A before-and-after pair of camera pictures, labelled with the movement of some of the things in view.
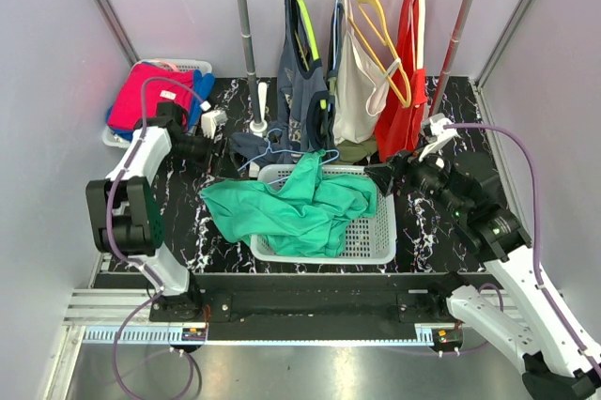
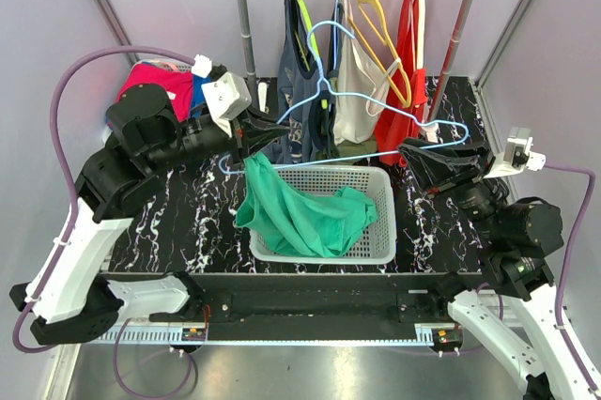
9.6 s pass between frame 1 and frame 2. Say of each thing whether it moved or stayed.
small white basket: stayed
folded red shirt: stayed
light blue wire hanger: moved
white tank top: stayed
